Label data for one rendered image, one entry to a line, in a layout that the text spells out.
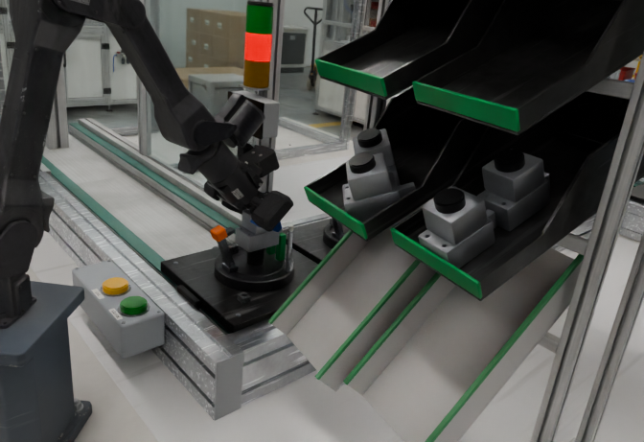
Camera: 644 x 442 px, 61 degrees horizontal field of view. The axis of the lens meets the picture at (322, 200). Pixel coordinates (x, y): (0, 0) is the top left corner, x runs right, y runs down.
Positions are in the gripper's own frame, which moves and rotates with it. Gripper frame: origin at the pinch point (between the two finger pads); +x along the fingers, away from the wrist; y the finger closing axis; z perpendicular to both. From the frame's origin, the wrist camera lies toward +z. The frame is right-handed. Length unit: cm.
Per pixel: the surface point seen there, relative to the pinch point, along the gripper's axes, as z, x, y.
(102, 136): 0, 17, 102
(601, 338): 25, 52, -41
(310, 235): 6.4, 20.4, 7.0
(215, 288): -14.4, 2.1, -1.1
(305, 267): -1.1, 13.8, -3.2
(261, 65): 22.5, -9.9, 16.5
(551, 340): 4, 0, -51
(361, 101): 257, 325, 367
